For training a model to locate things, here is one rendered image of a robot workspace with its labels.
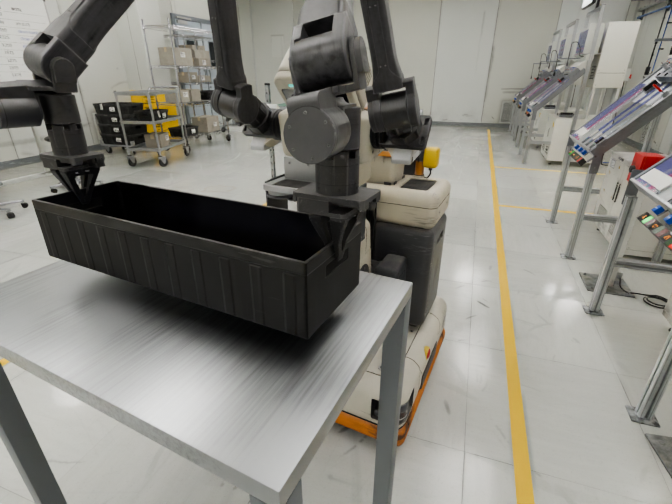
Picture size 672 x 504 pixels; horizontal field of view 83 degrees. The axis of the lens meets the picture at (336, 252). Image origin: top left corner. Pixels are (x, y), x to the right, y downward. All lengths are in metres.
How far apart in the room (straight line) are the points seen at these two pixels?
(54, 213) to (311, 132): 0.55
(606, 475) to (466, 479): 0.45
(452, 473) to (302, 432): 1.03
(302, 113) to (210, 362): 0.35
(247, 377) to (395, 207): 0.90
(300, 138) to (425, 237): 0.95
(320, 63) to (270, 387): 0.39
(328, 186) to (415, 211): 0.82
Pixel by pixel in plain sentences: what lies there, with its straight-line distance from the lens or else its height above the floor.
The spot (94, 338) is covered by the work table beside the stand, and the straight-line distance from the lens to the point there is 0.69.
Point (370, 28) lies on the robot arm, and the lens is 0.85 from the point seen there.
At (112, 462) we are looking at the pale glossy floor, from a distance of 1.61.
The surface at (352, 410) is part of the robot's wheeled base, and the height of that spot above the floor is 0.15.
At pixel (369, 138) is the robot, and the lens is 1.01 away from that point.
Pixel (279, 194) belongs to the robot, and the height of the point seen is 0.86.
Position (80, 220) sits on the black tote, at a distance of 0.77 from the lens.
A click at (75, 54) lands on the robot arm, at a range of 0.86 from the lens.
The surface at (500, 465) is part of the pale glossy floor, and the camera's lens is 1.53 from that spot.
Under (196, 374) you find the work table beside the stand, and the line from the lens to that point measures 0.56.
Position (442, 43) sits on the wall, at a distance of 10.25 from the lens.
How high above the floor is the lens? 1.16
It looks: 25 degrees down
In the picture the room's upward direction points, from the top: straight up
